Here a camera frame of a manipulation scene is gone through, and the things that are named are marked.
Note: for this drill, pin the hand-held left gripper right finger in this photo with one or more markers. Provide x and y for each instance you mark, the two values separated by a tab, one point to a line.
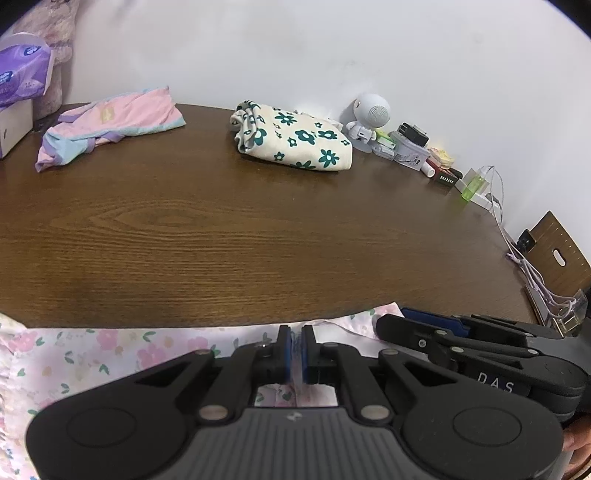
308	353

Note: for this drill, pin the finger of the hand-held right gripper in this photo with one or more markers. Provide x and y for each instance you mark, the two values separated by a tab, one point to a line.
434	319
401	332

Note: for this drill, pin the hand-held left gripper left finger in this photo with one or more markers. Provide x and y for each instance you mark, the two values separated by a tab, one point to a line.
282	353

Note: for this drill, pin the pink floral dress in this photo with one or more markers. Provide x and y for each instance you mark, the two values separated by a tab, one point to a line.
92	350

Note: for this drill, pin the person's right hand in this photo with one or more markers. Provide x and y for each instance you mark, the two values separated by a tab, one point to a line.
579	443

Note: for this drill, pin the clear plastic holder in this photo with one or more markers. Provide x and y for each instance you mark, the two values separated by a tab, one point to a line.
568	318

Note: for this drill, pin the small black clip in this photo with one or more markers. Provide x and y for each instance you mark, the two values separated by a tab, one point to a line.
526	240

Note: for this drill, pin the brown board with slot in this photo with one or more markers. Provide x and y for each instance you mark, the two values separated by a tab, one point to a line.
558	258

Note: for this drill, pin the white power strip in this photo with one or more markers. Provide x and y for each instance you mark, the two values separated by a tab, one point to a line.
487	201

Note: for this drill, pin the green spray bottle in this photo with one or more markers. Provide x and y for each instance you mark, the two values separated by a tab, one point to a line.
471	189

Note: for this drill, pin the dark box with white lettering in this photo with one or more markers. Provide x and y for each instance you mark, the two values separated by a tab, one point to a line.
448	179

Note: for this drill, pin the white tube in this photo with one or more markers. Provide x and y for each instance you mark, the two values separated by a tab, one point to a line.
428	170

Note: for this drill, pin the yellow soap box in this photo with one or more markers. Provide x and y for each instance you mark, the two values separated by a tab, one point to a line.
441	157

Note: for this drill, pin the grey tin box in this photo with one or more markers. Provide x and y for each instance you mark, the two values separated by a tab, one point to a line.
411	154

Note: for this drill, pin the black charger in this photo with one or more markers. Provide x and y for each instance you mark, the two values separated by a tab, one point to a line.
413	133

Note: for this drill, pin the green white small box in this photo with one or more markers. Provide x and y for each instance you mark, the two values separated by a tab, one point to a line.
384	135

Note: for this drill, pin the cream cloth with green flowers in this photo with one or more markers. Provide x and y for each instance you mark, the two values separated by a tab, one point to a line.
295	138

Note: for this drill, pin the white robot speaker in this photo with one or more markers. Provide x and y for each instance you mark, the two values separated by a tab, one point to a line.
371	108

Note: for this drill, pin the pink pastel garment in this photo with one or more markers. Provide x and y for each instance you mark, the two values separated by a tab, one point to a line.
124	113

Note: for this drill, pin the purple tissue pack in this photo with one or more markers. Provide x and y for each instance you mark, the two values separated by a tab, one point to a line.
14	127
23	69

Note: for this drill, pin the fuzzy purple vase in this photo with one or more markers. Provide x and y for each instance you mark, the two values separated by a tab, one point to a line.
55	27

